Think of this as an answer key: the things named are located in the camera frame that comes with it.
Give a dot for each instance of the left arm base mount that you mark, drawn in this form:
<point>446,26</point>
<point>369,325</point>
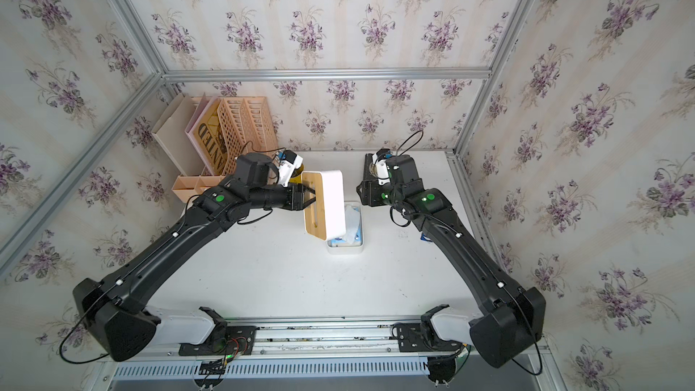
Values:
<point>234,340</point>

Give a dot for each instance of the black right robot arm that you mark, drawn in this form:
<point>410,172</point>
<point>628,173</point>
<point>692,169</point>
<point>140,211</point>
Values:
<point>512,317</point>

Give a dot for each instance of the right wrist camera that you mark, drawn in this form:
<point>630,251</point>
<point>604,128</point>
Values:
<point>380,165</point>

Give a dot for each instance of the brown book in organizer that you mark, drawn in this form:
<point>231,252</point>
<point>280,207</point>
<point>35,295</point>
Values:
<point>209,138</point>

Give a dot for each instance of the beige folder in organizer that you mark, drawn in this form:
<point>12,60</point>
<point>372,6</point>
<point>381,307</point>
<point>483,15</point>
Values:
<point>170,132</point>

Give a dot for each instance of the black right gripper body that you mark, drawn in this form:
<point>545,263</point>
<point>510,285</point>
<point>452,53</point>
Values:
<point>379,195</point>

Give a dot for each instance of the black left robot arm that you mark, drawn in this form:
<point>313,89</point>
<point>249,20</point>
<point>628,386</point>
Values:
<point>113,309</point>

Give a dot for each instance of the white tissue box base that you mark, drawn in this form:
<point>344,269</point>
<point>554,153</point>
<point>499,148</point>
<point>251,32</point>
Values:
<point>349,250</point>

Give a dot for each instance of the white bamboo tissue box lid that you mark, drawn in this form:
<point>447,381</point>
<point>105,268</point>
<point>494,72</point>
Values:
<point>325,218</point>

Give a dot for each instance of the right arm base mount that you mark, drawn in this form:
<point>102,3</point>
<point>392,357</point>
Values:
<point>417,337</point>

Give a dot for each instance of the yellow pen cup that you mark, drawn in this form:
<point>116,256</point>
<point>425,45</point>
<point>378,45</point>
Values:
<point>296,176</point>

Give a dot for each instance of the blue tissue paper pack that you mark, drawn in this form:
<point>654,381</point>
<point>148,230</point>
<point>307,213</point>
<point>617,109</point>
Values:
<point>353,236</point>

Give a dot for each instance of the pink desk file organizer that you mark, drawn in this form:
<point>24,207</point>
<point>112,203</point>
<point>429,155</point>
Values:
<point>247,127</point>

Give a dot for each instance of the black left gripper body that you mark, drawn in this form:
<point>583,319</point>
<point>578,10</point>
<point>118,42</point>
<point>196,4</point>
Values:
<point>290,204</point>

